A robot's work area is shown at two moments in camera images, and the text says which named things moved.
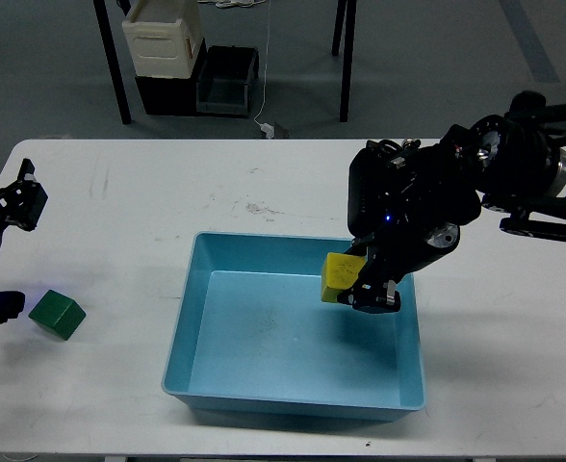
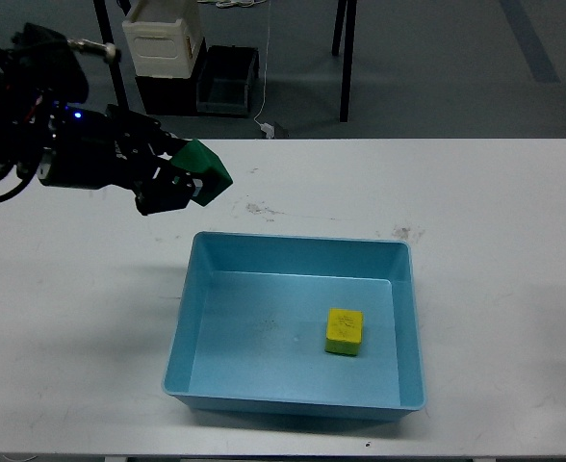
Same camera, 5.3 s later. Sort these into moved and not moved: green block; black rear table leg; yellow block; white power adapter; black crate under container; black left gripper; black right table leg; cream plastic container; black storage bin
Moved: black left gripper; yellow block; green block
Not moved: black rear table leg; black storage bin; black right table leg; white power adapter; cream plastic container; black crate under container
